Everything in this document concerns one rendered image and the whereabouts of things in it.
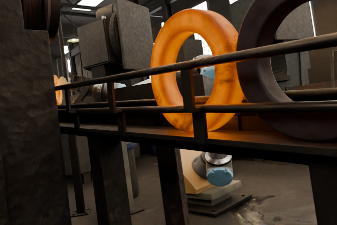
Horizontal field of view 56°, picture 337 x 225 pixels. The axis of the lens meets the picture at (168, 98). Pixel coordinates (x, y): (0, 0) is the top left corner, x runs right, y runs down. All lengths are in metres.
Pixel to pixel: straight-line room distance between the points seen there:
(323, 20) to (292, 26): 7.42
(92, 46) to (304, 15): 3.87
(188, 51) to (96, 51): 1.97
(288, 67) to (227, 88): 6.06
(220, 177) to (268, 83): 1.47
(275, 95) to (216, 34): 0.11
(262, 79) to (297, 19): 6.02
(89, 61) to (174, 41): 4.68
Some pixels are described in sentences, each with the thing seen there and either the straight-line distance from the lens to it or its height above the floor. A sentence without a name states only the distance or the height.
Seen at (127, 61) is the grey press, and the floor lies 1.44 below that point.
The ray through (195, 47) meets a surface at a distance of 6.44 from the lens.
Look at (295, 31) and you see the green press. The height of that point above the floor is 1.76.
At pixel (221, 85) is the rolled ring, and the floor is 0.66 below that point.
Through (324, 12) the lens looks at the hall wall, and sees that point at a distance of 13.65.
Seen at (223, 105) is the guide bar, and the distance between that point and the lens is 0.41.
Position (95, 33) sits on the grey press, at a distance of 5.11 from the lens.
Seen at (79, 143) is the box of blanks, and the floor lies 0.43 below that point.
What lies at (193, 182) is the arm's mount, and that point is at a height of 0.18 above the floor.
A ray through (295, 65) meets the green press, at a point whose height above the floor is 1.18.
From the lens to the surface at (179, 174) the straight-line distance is 0.98.
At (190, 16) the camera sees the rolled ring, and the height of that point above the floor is 0.77.
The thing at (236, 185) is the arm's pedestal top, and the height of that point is 0.10.
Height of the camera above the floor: 0.63
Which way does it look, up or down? 2 degrees up
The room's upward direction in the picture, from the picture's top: 8 degrees counter-clockwise
